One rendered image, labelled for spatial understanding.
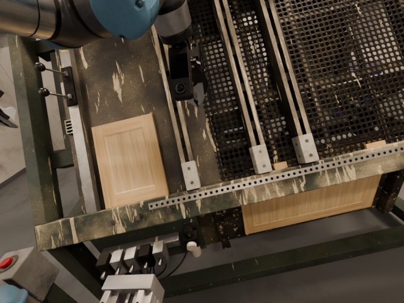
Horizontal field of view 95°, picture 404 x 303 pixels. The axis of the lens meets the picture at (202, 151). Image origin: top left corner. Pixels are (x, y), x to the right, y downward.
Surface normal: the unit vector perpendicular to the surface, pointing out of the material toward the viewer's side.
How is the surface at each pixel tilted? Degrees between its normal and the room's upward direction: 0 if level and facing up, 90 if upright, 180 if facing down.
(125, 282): 0
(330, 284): 0
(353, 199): 90
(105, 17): 117
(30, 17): 133
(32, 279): 90
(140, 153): 56
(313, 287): 0
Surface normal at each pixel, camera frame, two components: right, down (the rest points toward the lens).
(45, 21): 0.77, 0.64
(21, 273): 0.97, -0.23
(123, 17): -0.17, 0.86
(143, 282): -0.21, -0.85
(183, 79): -0.16, -0.03
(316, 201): 0.09, 0.48
